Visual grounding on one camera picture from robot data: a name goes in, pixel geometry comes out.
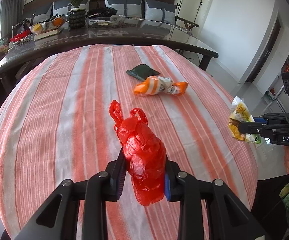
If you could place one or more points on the clear glass tray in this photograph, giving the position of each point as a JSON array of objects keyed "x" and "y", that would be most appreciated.
[{"x": 112, "y": 21}]

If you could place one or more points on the orange and white snack wrapper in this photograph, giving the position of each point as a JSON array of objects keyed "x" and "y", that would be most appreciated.
[{"x": 157, "y": 86}]

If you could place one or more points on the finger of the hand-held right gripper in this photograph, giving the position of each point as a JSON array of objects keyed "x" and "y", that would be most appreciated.
[
  {"x": 253, "y": 128},
  {"x": 272, "y": 118}
]

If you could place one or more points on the red plastic bag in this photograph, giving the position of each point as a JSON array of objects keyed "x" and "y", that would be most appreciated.
[{"x": 144, "y": 155}]

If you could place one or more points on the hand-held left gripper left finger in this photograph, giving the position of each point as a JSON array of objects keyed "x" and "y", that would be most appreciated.
[{"x": 120, "y": 182}]

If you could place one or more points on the dark green packet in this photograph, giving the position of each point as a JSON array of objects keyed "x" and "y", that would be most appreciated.
[{"x": 143, "y": 71}]

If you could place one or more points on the thick book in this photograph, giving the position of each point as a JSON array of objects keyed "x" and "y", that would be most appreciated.
[{"x": 48, "y": 33}]

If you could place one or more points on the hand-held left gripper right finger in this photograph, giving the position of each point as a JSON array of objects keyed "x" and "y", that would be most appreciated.
[{"x": 167, "y": 187}]

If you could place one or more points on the pale yellow snack packet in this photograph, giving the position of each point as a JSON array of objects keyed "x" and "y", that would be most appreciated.
[{"x": 242, "y": 112}]

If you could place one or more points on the glass bowl with fruit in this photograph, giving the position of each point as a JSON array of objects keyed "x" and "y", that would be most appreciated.
[{"x": 48, "y": 25}]

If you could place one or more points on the grey blue cushion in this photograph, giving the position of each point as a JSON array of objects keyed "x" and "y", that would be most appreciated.
[
  {"x": 60, "y": 8},
  {"x": 159, "y": 11},
  {"x": 123, "y": 5}
]

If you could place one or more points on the black ribbed vase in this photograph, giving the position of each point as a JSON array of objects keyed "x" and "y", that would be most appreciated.
[{"x": 77, "y": 18}]

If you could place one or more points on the dark glass-top table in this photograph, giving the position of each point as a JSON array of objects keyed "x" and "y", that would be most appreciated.
[{"x": 109, "y": 33}]

